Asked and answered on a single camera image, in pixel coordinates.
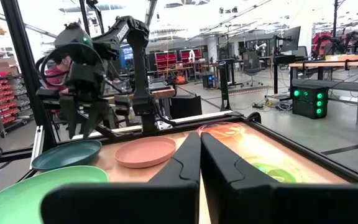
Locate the salmon plastic plate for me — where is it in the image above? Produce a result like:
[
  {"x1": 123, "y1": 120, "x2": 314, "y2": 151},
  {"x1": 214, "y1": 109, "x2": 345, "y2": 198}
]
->
[{"x1": 114, "y1": 136, "x2": 177, "y2": 169}]

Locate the light green plastic plate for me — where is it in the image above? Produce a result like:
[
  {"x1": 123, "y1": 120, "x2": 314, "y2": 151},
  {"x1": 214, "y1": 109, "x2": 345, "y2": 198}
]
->
[{"x1": 0, "y1": 165, "x2": 109, "y2": 224}]

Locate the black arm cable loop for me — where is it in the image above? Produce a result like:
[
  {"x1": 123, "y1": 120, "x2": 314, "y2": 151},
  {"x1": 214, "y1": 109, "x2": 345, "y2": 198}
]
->
[{"x1": 35, "y1": 43, "x2": 104, "y2": 88}]

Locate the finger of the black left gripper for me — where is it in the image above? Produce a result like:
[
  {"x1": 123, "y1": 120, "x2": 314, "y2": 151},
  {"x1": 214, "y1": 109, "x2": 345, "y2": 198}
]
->
[
  {"x1": 58, "y1": 95, "x2": 80, "y2": 140},
  {"x1": 80, "y1": 101, "x2": 109, "y2": 140}
]

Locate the black monitor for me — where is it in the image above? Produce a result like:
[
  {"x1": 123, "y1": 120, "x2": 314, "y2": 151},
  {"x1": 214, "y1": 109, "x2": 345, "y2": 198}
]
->
[{"x1": 279, "y1": 26, "x2": 301, "y2": 53}]

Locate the black frame post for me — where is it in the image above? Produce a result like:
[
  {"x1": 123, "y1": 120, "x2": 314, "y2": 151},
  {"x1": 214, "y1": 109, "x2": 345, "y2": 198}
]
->
[{"x1": 0, "y1": 0, "x2": 57, "y2": 150}]

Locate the clear green plastic plate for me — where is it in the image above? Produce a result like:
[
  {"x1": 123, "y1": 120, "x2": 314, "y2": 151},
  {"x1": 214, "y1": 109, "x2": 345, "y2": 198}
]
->
[{"x1": 252, "y1": 162, "x2": 297, "y2": 184}]

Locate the black computer with green lights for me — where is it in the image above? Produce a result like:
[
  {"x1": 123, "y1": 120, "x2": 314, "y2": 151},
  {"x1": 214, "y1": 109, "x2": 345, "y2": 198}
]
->
[{"x1": 291, "y1": 83, "x2": 329, "y2": 119}]

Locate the red shelving rack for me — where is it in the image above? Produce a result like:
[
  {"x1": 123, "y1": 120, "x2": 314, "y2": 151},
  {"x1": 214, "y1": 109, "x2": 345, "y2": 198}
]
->
[
  {"x1": 180, "y1": 48, "x2": 203, "y2": 65},
  {"x1": 154, "y1": 51, "x2": 178, "y2": 74}
]

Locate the person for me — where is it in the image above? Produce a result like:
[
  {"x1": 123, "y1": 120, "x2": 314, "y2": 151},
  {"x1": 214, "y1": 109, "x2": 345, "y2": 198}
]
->
[{"x1": 44, "y1": 52, "x2": 73, "y2": 95}]

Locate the shelf of red bins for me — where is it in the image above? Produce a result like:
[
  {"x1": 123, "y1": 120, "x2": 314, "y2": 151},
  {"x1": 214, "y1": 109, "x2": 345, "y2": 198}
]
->
[{"x1": 0, "y1": 76, "x2": 32, "y2": 131}]

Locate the black floor stand post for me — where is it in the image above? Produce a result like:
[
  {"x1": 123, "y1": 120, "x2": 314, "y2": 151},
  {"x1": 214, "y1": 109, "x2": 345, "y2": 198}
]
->
[{"x1": 218, "y1": 60, "x2": 233, "y2": 112}]

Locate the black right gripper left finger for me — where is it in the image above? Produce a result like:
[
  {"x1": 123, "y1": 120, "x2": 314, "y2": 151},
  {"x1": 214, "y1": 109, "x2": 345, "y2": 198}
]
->
[{"x1": 40, "y1": 133, "x2": 202, "y2": 224}]

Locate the clear orange plastic plate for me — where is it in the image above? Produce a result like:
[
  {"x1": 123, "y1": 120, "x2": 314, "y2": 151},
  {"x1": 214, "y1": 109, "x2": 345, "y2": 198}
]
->
[{"x1": 196, "y1": 121, "x2": 245, "y2": 139}]

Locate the teal plastic plate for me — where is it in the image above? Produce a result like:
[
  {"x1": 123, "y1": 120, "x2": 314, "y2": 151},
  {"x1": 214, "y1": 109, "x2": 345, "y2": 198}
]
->
[{"x1": 31, "y1": 139, "x2": 103, "y2": 172}]

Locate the cardboard box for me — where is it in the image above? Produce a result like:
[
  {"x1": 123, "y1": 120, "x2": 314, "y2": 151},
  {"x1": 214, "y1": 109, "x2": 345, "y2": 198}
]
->
[{"x1": 0, "y1": 55, "x2": 21, "y2": 76}]

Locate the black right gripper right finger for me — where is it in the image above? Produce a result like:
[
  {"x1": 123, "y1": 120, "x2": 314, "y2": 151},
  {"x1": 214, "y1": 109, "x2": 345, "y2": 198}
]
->
[{"x1": 201, "y1": 132, "x2": 358, "y2": 224}]

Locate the grey office chair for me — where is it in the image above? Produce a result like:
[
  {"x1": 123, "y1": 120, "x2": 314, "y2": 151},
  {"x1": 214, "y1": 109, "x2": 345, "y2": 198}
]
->
[{"x1": 242, "y1": 51, "x2": 264, "y2": 87}]

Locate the black box on floor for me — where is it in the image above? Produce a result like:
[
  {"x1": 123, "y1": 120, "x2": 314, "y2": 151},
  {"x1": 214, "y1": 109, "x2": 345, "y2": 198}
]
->
[{"x1": 169, "y1": 95, "x2": 203, "y2": 119}]

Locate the small black computer tower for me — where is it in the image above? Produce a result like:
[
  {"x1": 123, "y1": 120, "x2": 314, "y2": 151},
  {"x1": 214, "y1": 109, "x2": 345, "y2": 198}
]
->
[{"x1": 201, "y1": 72, "x2": 217, "y2": 89}]

